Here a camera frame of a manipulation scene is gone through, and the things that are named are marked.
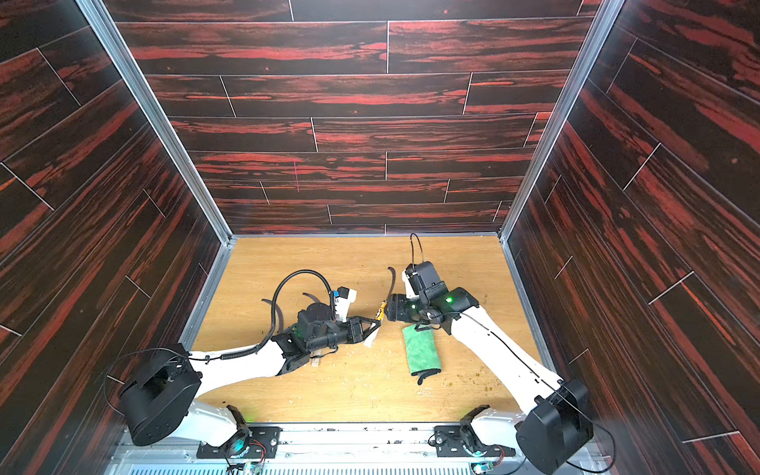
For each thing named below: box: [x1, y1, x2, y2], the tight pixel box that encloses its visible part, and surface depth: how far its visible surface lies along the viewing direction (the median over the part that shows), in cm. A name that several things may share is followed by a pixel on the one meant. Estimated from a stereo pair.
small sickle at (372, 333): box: [364, 266, 397, 349], surface depth 78 cm
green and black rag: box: [401, 322, 442, 385], surface depth 86 cm
